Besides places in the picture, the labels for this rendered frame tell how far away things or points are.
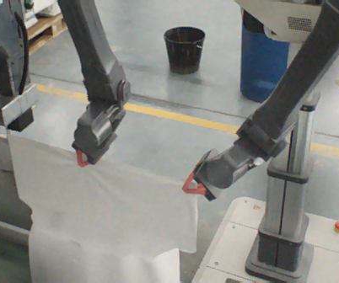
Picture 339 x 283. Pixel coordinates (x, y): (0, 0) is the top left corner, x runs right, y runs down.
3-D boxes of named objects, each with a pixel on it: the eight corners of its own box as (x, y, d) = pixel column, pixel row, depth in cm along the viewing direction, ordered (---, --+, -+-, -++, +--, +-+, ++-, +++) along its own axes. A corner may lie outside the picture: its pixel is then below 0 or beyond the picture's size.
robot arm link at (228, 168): (293, 139, 100) (259, 108, 103) (266, 160, 91) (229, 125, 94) (258, 178, 107) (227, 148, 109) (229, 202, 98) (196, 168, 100)
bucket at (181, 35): (211, 62, 396) (212, 29, 383) (196, 80, 373) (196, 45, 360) (173, 56, 407) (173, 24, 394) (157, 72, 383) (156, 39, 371)
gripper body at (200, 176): (190, 178, 107) (215, 163, 102) (208, 150, 115) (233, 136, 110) (211, 202, 108) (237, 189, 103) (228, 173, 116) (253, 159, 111)
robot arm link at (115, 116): (132, 106, 115) (110, 90, 115) (117, 122, 110) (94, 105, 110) (120, 126, 119) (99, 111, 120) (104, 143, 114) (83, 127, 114)
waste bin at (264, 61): (314, 79, 370) (327, -14, 337) (298, 115, 329) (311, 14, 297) (245, 67, 387) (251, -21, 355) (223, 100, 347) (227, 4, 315)
